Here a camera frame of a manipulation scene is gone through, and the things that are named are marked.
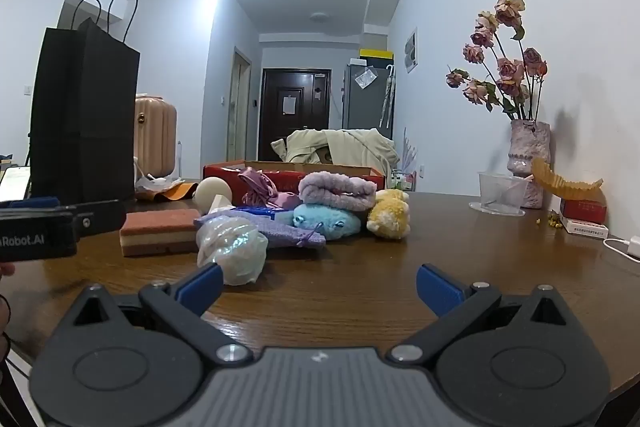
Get small yellow dried flowers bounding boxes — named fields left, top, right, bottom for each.
left=535, top=209, right=563, bottom=230

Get yellow box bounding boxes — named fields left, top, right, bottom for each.
left=359, top=48, right=395, bottom=64

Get crumpled white tissue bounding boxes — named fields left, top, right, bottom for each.
left=134, top=172, right=186, bottom=195

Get red cardboard box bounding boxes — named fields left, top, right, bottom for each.
left=202, top=161, right=387, bottom=204

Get purple drawstring pouch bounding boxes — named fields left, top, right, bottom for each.
left=194, top=211, right=327, bottom=252

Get orange pouch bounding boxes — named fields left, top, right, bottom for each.
left=135, top=182, right=201, bottom=202

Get smartphone with lit screen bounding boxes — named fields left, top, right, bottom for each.
left=0, top=165, right=32, bottom=203

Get black paper bag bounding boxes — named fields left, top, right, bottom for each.
left=30, top=0, right=142, bottom=208

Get yellow plush toy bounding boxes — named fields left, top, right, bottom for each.
left=366, top=189, right=412, bottom=240

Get yellow wavy paper liner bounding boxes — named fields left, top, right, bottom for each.
left=531, top=157, right=605, bottom=199

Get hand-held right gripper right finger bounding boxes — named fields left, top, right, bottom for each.
left=387, top=264, right=595, bottom=366

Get wall poster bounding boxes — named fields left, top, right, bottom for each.
left=404, top=27, right=419, bottom=74

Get folded clear umbrella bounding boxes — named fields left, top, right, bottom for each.
left=379, top=64, right=396, bottom=128

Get grey refrigerator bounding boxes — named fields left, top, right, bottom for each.
left=342, top=63, right=396, bottom=140

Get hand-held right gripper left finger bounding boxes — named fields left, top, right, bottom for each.
left=47, top=263, right=254, bottom=370

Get brown chair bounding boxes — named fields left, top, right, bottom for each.
left=304, top=146, right=337, bottom=166

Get small white box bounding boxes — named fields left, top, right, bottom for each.
left=560, top=216, right=610, bottom=239

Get dark brown entrance door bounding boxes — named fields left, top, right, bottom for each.
left=258, top=68, right=332, bottom=162

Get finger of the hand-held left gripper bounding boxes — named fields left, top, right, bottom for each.
left=9, top=196, right=60, bottom=208
left=60, top=199, right=127, bottom=241

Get light wooden door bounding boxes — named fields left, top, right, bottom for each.
left=231, top=47, right=253, bottom=160

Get lilac fluffy towel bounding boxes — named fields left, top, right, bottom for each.
left=298, top=172, right=377, bottom=212

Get blue tissue packet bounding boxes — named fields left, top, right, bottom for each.
left=231, top=205, right=297, bottom=224

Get small red box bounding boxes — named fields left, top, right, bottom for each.
left=559, top=198, right=608, bottom=224

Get clear plastic cup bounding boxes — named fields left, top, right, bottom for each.
left=477, top=171, right=530, bottom=210

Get beige round ball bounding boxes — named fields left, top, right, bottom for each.
left=194, top=177, right=233, bottom=214

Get pink suitcase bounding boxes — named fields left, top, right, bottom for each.
left=134, top=95, right=178, bottom=180

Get brown layered sponge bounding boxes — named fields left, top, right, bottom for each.
left=119, top=208, right=202, bottom=258

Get white charger cable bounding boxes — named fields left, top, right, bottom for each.
left=602, top=238, right=640, bottom=264

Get blue plush toy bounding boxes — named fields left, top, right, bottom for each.
left=292, top=203, right=362, bottom=242

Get pink textured vase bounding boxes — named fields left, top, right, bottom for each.
left=507, top=119, right=552, bottom=209

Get beige coat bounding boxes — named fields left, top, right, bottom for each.
left=271, top=128, right=401, bottom=190

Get bunch of dried roses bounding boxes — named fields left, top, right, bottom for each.
left=446, top=0, right=549, bottom=122

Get clear plastic lid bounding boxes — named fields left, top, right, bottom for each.
left=469, top=201, right=527, bottom=217

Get person's left hand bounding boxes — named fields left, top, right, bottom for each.
left=0, top=261, right=17, bottom=360

